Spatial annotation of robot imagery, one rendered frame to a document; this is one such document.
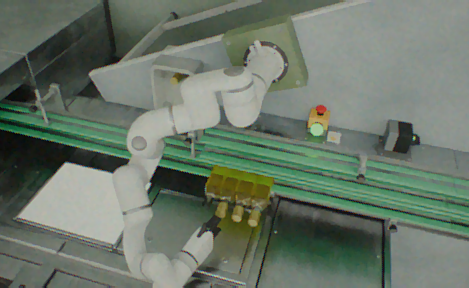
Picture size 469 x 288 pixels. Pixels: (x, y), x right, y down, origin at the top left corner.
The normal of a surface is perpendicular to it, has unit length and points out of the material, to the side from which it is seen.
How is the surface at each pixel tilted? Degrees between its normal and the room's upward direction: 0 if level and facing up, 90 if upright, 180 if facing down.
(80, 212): 90
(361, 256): 90
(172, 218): 90
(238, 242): 90
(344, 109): 0
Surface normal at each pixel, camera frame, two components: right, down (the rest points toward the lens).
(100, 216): 0.03, -0.76
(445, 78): -0.28, 0.62
